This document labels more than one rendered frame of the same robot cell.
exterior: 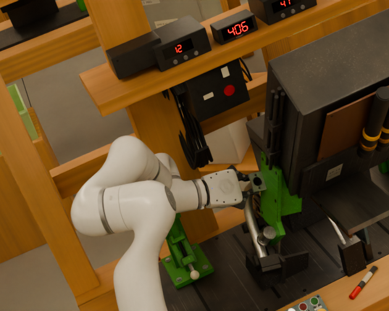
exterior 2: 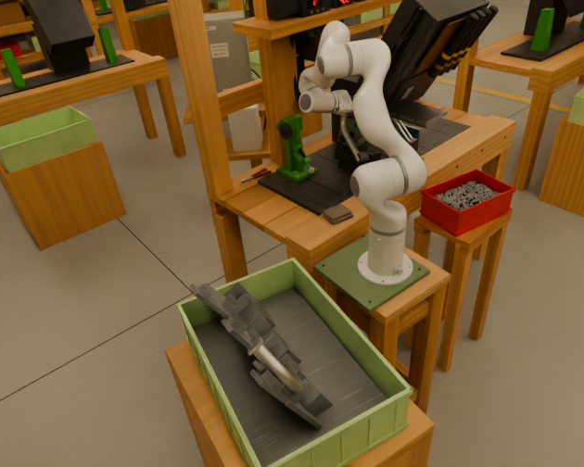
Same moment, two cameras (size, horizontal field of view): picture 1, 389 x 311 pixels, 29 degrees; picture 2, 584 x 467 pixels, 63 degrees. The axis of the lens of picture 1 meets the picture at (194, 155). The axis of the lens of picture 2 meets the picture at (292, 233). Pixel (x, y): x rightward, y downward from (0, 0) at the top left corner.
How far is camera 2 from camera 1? 121 cm
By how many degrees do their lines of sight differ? 24
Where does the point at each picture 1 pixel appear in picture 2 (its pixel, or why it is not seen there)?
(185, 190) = (327, 95)
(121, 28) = not seen: outside the picture
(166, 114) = (289, 59)
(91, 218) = (342, 57)
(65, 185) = not seen: hidden behind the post
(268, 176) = not seen: hidden behind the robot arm
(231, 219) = (308, 150)
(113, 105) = (278, 32)
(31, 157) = (209, 73)
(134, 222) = (371, 61)
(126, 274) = (372, 94)
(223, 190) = (345, 101)
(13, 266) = (75, 242)
